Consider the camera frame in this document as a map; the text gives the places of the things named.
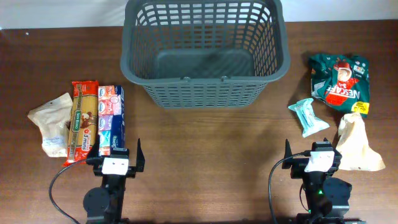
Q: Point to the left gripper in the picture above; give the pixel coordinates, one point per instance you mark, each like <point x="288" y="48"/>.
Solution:
<point x="131" y="171"/>

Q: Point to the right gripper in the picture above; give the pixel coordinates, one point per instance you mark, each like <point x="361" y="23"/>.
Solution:
<point x="298" y="165"/>

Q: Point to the San Remo spaghetti packet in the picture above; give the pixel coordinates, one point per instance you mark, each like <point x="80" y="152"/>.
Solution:
<point x="83" y="121"/>

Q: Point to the beige paper pouch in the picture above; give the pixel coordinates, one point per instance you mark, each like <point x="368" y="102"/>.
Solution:
<point x="353" y="145"/>
<point x="51" y="118"/>

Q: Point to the Kleenex tissue multipack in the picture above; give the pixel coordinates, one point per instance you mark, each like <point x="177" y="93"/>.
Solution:
<point x="111" y="125"/>

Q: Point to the green Nescafe coffee bag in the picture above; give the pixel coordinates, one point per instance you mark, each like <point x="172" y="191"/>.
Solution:
<point x="341" y="82"/>

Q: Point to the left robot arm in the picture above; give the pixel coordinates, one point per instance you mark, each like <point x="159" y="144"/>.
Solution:
<point x="104" y="204"/>

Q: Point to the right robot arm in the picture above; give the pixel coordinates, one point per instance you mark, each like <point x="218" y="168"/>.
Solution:
<point x="327" y="197"/>

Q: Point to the grey plastic basket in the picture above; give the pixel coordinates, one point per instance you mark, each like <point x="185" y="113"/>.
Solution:
<point x="204" y="54"/>

